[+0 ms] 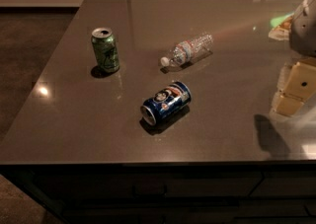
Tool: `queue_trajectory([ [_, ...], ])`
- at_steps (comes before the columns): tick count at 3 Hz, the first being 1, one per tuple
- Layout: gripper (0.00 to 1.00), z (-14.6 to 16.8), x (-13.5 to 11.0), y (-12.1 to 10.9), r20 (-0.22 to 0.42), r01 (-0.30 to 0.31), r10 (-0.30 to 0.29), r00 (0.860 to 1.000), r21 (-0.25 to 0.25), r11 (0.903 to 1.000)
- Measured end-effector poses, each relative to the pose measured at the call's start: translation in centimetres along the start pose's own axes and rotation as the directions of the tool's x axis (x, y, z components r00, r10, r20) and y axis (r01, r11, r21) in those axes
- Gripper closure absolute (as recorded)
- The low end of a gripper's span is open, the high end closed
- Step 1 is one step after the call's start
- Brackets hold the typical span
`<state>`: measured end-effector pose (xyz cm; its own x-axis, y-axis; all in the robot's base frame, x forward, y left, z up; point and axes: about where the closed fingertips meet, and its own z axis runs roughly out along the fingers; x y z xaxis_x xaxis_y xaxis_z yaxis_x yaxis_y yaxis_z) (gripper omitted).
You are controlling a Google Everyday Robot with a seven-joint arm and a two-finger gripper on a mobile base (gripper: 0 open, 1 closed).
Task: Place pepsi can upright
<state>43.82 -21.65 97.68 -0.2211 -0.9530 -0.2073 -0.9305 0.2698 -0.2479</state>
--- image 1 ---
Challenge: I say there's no green soda can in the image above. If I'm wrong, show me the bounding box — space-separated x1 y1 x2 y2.
91 28 119 73

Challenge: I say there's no clear plastic water bottle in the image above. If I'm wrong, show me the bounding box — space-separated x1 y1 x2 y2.
160 32 213 67

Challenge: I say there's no dark right cabinet drawer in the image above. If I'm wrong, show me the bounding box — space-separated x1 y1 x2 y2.
251 171 316 197

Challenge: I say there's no dark cabinet drawer front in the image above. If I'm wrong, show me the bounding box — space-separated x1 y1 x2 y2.
36 173 262 200

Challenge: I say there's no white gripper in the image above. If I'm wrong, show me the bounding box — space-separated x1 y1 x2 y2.
272 0 316 116

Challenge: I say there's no dark cabinet drawer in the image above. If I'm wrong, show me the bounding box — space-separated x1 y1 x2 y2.
251 171 316 197
36 173 262 200

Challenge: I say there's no blue pepsi can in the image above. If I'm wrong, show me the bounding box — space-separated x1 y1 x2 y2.
140 81 192 126

